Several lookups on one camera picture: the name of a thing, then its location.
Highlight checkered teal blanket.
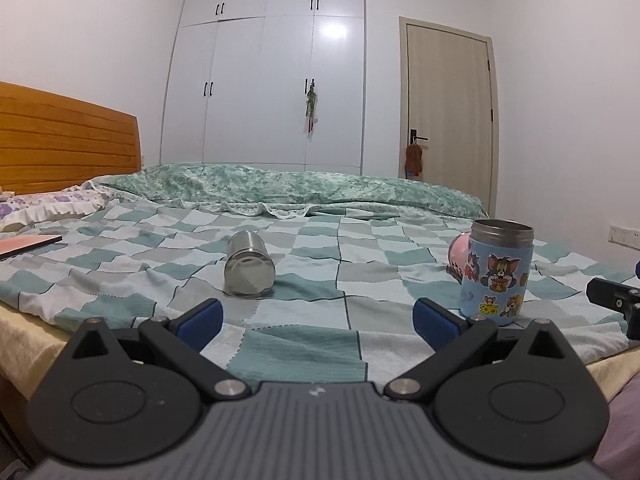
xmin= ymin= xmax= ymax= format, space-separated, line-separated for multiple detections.
xmin=0 ymin=195 xmax=640 ymax=386

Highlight silver steel cup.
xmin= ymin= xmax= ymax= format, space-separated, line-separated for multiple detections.
xmin=224 ymin=231 xmax=277 ymax=297

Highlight purple cloth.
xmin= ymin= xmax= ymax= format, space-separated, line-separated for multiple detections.
xmin=595 ymin=382 xmax=640 ymax=480

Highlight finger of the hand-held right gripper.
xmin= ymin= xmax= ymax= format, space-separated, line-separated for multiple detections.
xmin=586 ymin=276 xmax=640 ymax=341

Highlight white wall socket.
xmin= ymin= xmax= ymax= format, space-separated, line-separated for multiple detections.
xmin=608 ymin=225 xmax=640 ymax=247

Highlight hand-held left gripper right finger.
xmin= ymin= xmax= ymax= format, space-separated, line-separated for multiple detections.
xmin=383 ymin=298 xmax=577 ymax=402

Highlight green patterned quilt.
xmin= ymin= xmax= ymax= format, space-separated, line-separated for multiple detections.
xmin=100 ymin=162 xmax=488 ymax=221

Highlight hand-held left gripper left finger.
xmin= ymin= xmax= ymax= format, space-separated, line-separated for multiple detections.
xmin=65 ymin=298 xmax=251 ymax=404

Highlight white wardrobe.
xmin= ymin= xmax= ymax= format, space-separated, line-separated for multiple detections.
xmin=160 ymin=0 xmax=366 ymax=176

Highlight wooden headboard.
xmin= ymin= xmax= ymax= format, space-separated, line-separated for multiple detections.
xmin=0 ymin=81 xmax=142 ymax=196

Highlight brown bag on door handle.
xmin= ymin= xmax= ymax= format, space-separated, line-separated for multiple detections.
xmin=404 ymin=143 xmax=426 ymax=181

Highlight beige bed sheet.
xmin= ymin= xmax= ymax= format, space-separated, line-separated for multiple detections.
xmin=0 ymin=304 xmax=71 ymax=411

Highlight green hanging ornament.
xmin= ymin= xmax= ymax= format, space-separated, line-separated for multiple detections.
xmin=302 ymin=80 xmax=319 ymax=134

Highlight purple floral pillow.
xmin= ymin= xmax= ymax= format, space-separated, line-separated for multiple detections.
xmin=0 ymin=182 xmax=118 ymax=233

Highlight blue cartoon steel cup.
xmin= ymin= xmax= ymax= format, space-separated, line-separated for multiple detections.
xmin=460 ymin=219 xmax=535 ymax=327

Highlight beige door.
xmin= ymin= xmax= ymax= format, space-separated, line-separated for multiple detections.
xmin=398 ymin=16 xmax=499 ymax=216

